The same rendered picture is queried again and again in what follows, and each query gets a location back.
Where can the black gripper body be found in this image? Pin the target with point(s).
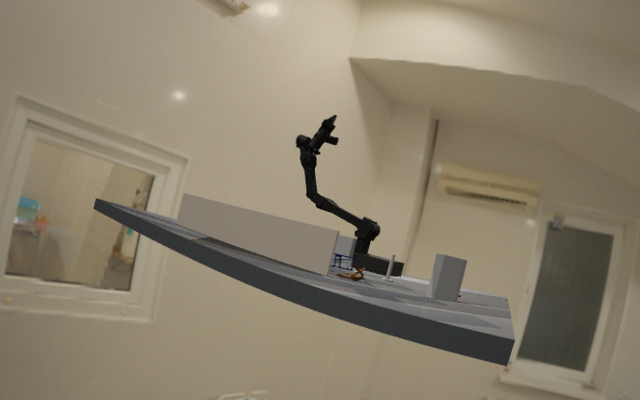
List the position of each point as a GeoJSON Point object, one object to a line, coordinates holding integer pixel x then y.
{"type": "Point", "coordinates": [323, 132]}

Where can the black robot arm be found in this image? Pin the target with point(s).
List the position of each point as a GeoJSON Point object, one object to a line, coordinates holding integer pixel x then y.
{"type": "Point", "coordinates": [368, 230]}

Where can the grey rectangular panel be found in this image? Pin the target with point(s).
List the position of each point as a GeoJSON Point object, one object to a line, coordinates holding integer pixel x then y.
{"type": "Point", "coordinates": [292, 242]}

